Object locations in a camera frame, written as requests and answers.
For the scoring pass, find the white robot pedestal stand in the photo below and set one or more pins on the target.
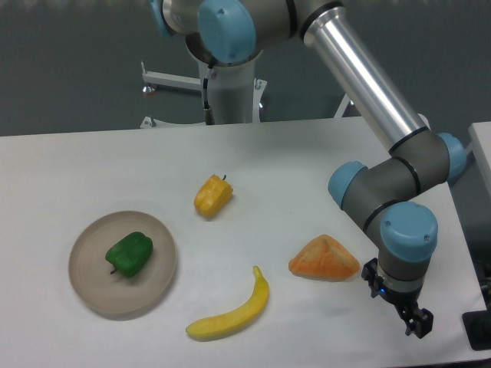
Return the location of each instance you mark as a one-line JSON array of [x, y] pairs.
[[230, 92]]

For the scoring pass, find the orange triangular toy fruit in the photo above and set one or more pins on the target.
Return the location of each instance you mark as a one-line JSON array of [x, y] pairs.
[[324, 258]]

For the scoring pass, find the yellow toy bell pepper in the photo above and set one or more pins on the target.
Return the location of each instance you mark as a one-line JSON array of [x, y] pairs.
[[213, 195]]

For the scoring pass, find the black device at edge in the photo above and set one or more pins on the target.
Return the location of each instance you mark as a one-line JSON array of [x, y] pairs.
[[477, 327]]

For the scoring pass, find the green toy bell pepper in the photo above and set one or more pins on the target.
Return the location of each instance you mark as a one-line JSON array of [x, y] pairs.
[[130, 254]]

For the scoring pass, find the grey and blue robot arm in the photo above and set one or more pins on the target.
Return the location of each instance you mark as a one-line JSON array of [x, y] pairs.
[[379, 200]]

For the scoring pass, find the beige round plate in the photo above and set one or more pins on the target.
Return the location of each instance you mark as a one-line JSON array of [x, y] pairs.
[[112, 295]]

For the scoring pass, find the yellow toy banana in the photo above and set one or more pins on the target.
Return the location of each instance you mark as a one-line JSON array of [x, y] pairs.
[[232, 322]]

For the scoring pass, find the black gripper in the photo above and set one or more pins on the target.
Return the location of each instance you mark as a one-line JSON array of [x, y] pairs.
[[403, 295]]

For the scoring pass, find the white side table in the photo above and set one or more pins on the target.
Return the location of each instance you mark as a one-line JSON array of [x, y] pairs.
[[481, 153]]

